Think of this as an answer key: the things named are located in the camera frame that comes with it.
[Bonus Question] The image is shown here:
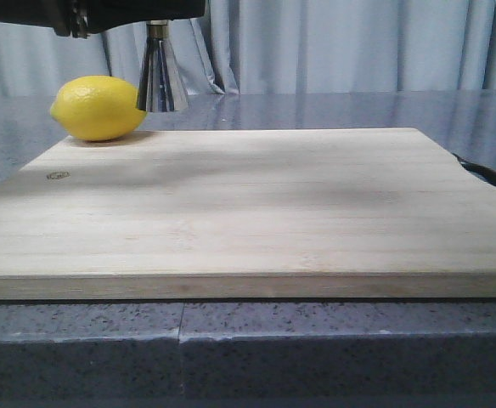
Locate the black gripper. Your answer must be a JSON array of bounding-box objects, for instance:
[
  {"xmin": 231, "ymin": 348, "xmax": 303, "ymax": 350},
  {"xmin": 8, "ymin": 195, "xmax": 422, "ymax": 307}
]
[{"xmin": 0, "ymin": 0, "xmax": 206, "ymax": 37}]

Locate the steel double jigger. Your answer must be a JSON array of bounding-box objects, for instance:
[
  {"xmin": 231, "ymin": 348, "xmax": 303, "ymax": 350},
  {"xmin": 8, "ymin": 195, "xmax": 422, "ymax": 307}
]
[{"xmin": 137, "ymin": 20, "xmax": 189, "ymax": 113}]

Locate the yellow lemon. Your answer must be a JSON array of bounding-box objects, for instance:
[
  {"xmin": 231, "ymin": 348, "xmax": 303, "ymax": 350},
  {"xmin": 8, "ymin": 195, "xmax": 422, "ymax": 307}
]
[{"xmin": 49, "ymin": 76, "xmax": 147, "ymax": 142}]

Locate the grey curtain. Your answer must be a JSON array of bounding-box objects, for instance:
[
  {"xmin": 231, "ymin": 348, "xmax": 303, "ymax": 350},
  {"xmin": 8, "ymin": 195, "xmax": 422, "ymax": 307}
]
[{"xmin": 0, "ymin": 1, "xmax": 496, "ymax": 96}]

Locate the wooden cutting board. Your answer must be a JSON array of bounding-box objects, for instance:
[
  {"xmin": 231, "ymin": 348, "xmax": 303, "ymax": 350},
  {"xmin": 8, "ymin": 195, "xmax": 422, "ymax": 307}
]
[{"xmin": 0, "ymin": 128, "xmax": 496, "ymax": 300}]

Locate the black board handle strap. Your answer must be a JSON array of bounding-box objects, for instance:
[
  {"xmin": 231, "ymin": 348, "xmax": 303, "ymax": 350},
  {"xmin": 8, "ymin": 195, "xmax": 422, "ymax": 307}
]
[{"xmin": 450, "ymin": 151, "xmax": 496, "ymax": 201}]

